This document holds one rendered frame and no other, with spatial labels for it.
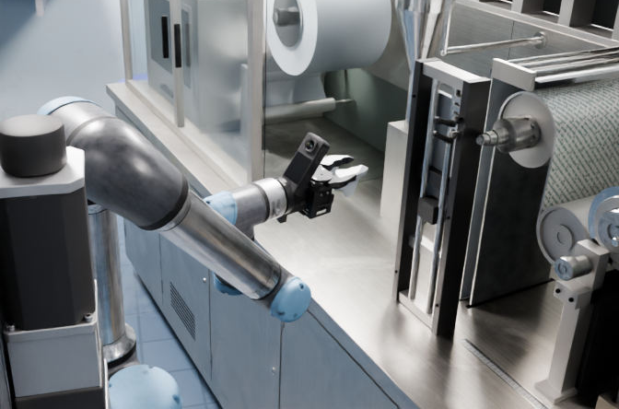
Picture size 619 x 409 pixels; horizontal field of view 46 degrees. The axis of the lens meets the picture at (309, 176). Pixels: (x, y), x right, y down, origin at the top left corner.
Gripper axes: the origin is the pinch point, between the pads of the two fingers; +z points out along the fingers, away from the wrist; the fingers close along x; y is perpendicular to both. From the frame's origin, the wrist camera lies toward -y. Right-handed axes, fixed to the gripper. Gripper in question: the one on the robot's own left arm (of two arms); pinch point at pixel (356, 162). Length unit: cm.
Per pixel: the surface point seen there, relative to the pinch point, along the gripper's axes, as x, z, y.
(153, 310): -121, 28, 141
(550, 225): 34.4, 17.7, 0.5
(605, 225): 45.8, 12.5, -8.1
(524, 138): 25.3, 15.6, -13.8
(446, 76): 10.3, 8.5, -21.1
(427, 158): 9.6, 10.0, -3.0
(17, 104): -300, 42, 127
